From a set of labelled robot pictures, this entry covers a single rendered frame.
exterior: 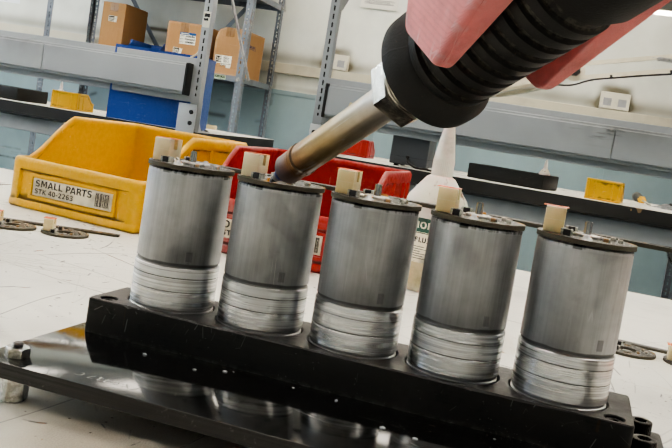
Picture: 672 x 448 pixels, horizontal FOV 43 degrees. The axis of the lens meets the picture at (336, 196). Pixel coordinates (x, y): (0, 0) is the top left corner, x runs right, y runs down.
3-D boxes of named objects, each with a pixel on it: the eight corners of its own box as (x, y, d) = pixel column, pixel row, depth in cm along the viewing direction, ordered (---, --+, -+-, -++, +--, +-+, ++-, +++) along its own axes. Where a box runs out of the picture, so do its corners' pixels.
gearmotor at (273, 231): (279, 373, 23) (309, 185, 23) (197, 352, 24) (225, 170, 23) (307, 354, 25) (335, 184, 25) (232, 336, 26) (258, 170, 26)
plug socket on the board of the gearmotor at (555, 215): (572, 236, 22) (577, 210, 22) (538, 229, 22) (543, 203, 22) (573, 233, 22) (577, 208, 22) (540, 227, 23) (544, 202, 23)
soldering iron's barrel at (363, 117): (261, 195, 22) (402, 101, 16) (260, 138, 22) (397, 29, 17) (311, 202, 22) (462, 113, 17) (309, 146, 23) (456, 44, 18)
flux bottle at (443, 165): (380, 282, 47) (411, 102, 46) (411, 279, 50) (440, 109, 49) (434, 297, 45) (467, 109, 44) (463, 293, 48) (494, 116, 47)
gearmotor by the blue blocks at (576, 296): (600, 453, 21) (640, 246, 20) (499, 428, 21) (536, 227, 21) (599, 424, 23) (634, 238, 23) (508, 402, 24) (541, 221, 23)
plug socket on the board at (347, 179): (361, 197, 23) (365, 172, 23) (331, 191, 23) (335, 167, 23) (368, 196, 24) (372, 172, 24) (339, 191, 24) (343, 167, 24)
